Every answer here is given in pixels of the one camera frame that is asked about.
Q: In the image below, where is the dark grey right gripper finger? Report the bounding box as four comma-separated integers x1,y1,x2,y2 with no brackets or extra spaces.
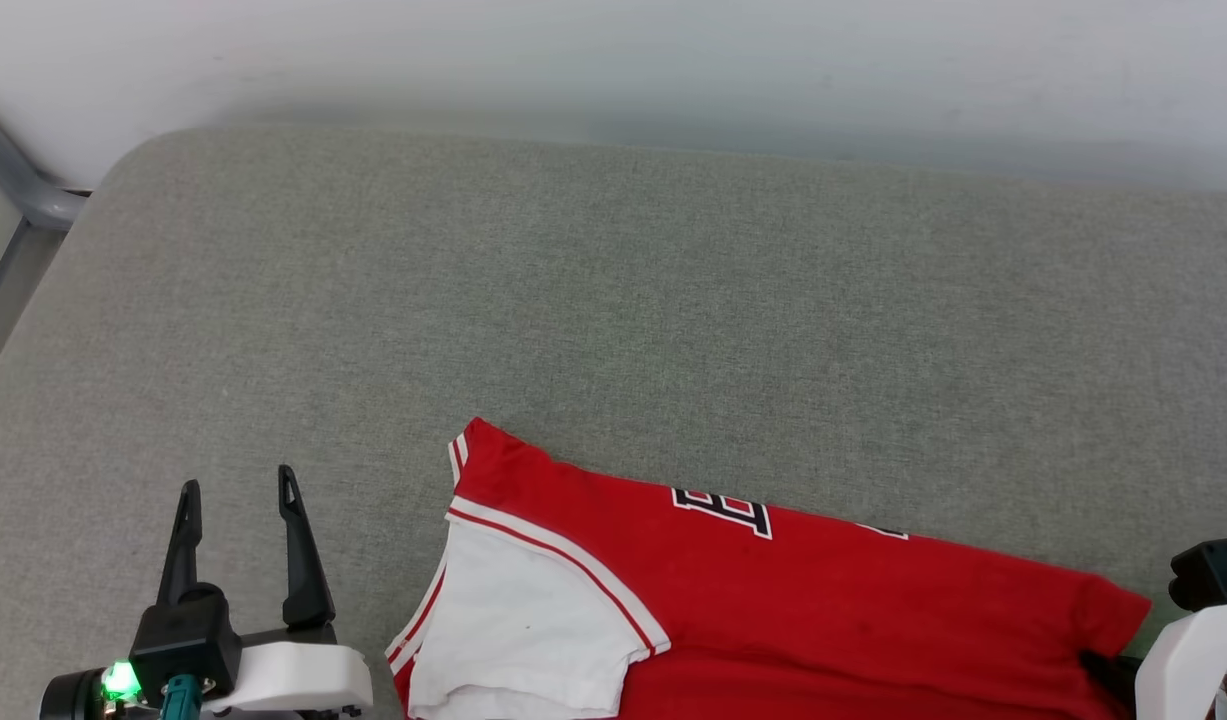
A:
1079,650,1141,703

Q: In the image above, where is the teal plug left camera cable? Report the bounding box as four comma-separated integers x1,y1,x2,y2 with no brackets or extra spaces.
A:
160,674,203,720

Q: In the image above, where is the grey fabric sofa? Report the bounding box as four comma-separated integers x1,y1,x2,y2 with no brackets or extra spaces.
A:
0,125,1227,720

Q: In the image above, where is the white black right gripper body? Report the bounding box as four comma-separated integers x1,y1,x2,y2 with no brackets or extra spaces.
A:
1132,598,1227,720

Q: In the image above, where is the red white basketball jersey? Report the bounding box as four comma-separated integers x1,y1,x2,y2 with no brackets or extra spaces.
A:
385,416,1155,720

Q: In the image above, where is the grey metal tube frame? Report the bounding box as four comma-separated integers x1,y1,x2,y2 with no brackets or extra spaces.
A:
0,94,93,343

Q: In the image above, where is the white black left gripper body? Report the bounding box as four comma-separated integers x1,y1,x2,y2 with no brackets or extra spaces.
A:
38,624,374,720

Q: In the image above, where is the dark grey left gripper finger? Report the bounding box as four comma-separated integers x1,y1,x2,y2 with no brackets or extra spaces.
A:
155,479,204,607
277,464,338,630

